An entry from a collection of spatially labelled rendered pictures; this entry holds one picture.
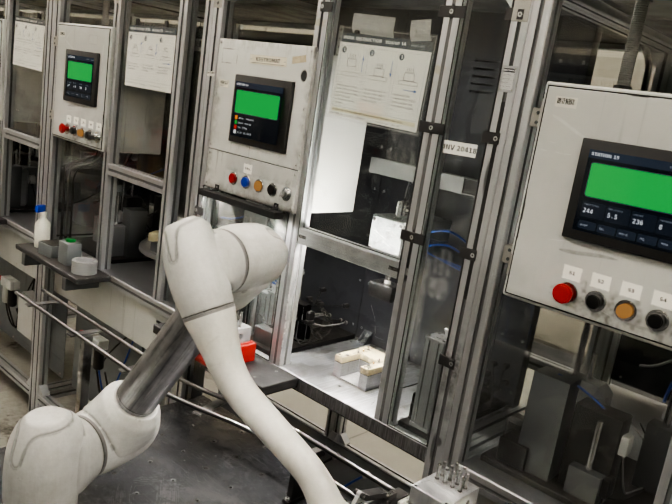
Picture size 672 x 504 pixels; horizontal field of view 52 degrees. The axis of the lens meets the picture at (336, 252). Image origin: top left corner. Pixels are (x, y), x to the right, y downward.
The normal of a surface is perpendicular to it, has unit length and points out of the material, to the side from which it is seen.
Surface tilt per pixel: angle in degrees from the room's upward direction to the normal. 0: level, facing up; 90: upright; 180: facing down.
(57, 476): 87
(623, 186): 90
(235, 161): 90
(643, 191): 90
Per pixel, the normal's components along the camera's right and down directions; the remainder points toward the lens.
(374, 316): -0.68, 0.06
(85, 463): 0.91, 0.12
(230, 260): 0.75, -0.27
